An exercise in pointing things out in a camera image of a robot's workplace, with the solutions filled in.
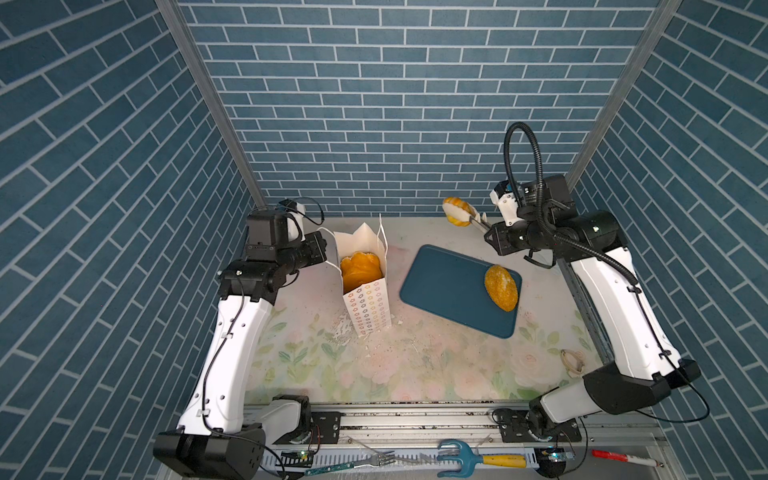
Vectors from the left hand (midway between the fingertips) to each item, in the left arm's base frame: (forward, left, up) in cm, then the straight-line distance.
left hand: (328, 240), depth 70 cm
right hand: (0, -37, +4) cm, 37 cm away
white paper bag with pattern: (-9, -9, -14) cm, 19 cm away
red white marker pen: (-42, -70, -31) cm, 87 cm away
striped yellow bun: (+8, -32, +2) cm, 33 cm away
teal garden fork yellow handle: (-41, -33, -30) cm, 61 cm away
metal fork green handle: (-40, -12, -32) cm, 53 cm away
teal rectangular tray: (+6, -36, -31) cm, 48 cm away
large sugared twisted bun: (+2, -6, -15) cm, 16 cm away
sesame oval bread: (+3, -51, -27) cm, 57 cm away
